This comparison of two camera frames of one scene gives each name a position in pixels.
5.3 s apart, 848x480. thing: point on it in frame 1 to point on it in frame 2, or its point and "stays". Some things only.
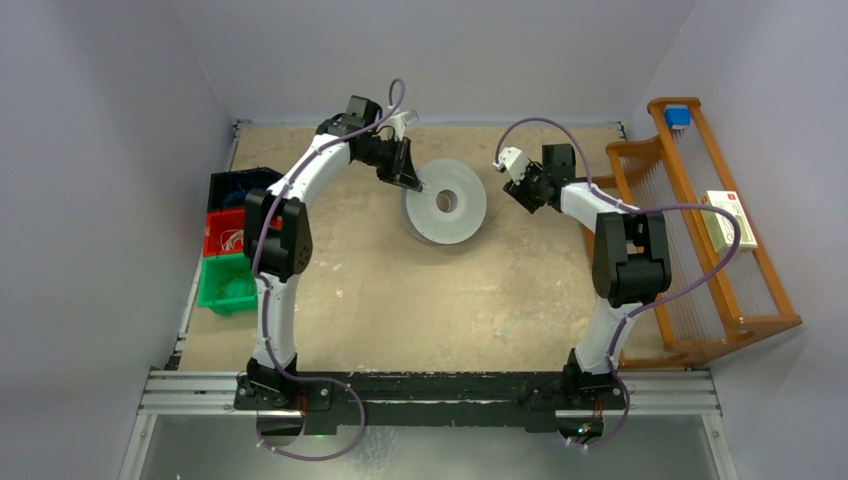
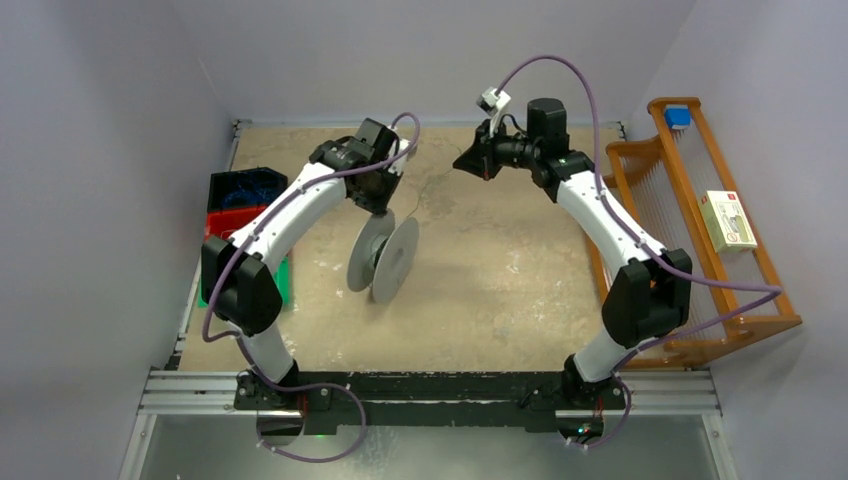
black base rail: [432, 403] stays
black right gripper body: [523, 195] to [484, 153]
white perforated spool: [451, 206] to [382, 255]
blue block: [677, 114] stays
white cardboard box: [719, 226] stays
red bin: [224, 231] stays
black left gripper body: [382, 157] to [378, 194]
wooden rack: [728, 283] stays
